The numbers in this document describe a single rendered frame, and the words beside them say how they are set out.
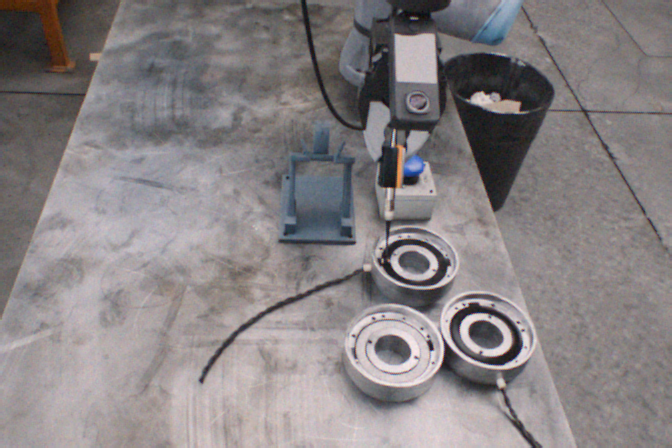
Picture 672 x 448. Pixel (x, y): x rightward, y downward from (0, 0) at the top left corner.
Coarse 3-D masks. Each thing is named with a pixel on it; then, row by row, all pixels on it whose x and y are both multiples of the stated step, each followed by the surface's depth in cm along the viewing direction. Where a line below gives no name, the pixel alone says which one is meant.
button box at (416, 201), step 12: (408, 180) 86; (420, 180) 87; (432, 180) 87; (384, 192) 85; (396, 192) 85; (408, 192) 85; (420, 192) 85; (432, 192) 86; (384, 204) 86; (396, 204) 86; (408, 204) 86; (420, 204) 86; (432, 204) 86; (384, 216) 87; (396, 216) 87; (408, 216) 88; (420, 216) 88
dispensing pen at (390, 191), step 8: (392, 128) 75; (392, 136) 75; (392, 144) 76; (384, 152) 74; (392, 152) 74; (384, 160) 74; (392, 160) 74; (384, 168) 74; (392, 168) 74; (384, 176) 74; (392, 176) 74; (384, 184) 75; (392, 184) 75; (392, 192) 76; (392, 200) 77; (384, 208) 77; (392, 208) 77; (392, 216) 77
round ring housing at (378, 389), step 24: (360, 312) 71; (384, 312) 72; (408, 312) 72; (384, 336) 70; (408, 336) 70; (432, 336) 70; (408, 360) 68; (432, 360) 68; (360, 384) 66; (384, 384) 64; (408, 384) 64; (432, 384) 68
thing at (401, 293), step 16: (384, 240) 80; (432, 240) 81; (448, 240) 80; (400, 256) 79; (416, 256) 80; (432, 256) 79; (384, 272) 75; (400, 272) 77; (432, 272) 77; (448, 272) 78; (384, 288) 76; (400, 288) 74; (416, 288) 74; (432, 288) 74; (448, 288) 76; (416, 304) 77
